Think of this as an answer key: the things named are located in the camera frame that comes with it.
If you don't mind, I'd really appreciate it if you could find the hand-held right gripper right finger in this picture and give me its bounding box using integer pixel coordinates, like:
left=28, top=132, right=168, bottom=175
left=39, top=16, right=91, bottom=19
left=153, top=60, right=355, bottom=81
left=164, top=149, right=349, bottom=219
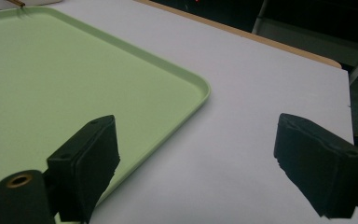
left=273, top=112, right=358, bottom=218

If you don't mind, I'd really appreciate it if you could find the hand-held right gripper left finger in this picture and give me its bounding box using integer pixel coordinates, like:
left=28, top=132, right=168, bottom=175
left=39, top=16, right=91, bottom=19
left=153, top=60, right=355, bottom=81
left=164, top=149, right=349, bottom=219
left=46, top=114, right=121, bottom=224

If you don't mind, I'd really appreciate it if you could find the light green tray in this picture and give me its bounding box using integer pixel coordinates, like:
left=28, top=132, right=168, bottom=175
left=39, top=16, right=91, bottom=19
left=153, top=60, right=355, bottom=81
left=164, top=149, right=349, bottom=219
left=0, top=7, right=213, bottom=224

